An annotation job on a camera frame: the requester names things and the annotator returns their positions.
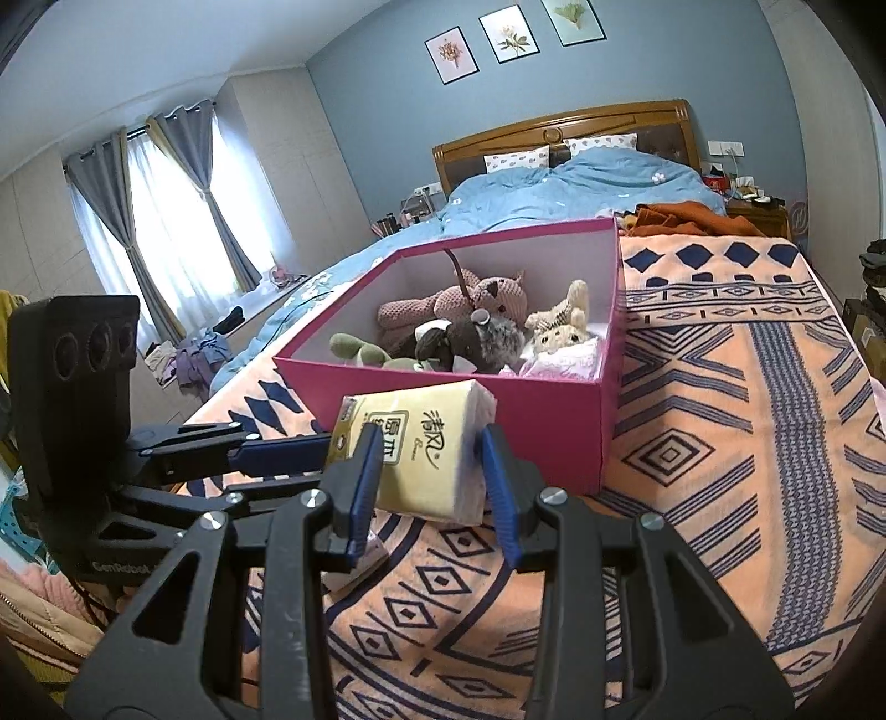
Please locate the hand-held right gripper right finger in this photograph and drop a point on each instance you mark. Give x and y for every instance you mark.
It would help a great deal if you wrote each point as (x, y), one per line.
(502, 498)

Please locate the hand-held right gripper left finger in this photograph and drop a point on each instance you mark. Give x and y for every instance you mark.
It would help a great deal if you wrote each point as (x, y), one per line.
(363, 484)

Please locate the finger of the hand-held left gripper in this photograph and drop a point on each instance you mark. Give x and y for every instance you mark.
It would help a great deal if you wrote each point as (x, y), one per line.
(284, 453)
(173, 509)

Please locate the yellow tissue pack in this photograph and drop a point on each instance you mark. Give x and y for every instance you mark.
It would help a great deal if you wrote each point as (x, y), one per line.
(429, 450)

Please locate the pink cardboard box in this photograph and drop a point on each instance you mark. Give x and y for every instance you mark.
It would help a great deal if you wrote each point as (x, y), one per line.
(571, 429)

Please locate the pink knitted plush toy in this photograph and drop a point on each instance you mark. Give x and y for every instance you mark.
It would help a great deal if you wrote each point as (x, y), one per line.
(422, 304)

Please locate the yellow hanging cloth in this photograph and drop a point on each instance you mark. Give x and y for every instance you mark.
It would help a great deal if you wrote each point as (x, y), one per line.
(10, 332)

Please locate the teal perforated basket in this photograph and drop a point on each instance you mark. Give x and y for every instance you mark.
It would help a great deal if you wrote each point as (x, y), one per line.
(17, 519)

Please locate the olive green plush toy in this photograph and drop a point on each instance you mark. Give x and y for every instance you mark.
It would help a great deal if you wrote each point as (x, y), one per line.
(360, 353)

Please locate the pile of clothes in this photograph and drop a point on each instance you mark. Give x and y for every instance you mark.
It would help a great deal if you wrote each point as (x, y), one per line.
(190, 356)

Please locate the black cloth on sill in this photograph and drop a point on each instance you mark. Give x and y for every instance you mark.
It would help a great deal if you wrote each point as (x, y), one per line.
(228, 318)

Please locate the dark grey plush with goggles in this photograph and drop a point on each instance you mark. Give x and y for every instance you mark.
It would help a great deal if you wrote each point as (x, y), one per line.
(477, 339)

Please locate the beige quilted jacket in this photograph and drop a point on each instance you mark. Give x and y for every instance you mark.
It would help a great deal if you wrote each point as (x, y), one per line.
(41, 630)

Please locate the small pink item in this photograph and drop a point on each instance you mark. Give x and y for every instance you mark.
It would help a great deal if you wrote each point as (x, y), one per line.
(282, 274)

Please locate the cream bunny plush toy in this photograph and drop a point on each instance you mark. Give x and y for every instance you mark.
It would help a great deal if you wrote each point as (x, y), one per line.
(564, 304)

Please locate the white sheer curtain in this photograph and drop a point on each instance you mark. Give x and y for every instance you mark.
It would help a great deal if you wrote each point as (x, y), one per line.
(173, 235)

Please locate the grey curtain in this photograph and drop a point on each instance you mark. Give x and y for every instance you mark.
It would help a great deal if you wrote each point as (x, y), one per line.
(111, 208)
(207, 180)

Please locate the orange navy patterned blanket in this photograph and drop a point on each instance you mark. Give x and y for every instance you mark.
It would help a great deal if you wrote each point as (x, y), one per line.
(727, 415)

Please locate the cluster of cosmetic bottles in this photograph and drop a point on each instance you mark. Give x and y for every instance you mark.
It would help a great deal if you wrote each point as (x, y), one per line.
(401, 218)

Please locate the black curtain rod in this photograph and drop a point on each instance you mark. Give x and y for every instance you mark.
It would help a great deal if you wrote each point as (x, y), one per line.
(138, 124)

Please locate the blue duvet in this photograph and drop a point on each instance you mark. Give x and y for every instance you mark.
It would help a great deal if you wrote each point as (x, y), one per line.
(554, 197)

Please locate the white dotted pillow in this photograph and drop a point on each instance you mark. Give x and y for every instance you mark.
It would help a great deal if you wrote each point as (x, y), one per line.
(601, 143)
(516, 160)

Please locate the rust orange cloth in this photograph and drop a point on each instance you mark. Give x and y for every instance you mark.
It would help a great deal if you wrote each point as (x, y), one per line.
(692, 218)

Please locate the wooden bed headboard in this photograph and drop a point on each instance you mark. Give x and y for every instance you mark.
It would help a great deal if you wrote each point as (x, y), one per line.
(554, 124)

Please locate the red box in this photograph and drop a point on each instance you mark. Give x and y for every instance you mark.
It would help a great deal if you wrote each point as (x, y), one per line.
(715, 182)

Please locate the wooden nightstand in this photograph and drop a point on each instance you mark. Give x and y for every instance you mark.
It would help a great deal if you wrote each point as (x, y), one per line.
(761, 218)

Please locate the dark stacked items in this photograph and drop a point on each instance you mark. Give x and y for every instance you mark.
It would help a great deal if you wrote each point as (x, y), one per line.
(869, 298)

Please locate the framed pink flower picture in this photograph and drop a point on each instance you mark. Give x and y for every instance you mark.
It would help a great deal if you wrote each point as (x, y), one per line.
(452, 55)

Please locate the framed white flower picture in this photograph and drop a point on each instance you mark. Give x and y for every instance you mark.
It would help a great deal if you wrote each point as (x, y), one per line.
(509, 34)

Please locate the framed green leaf picture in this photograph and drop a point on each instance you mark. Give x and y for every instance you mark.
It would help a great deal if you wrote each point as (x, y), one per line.
(569, 22)

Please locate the white wall socket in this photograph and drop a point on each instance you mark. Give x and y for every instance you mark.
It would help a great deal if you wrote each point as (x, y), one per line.
(725, 148)
(428, 188)

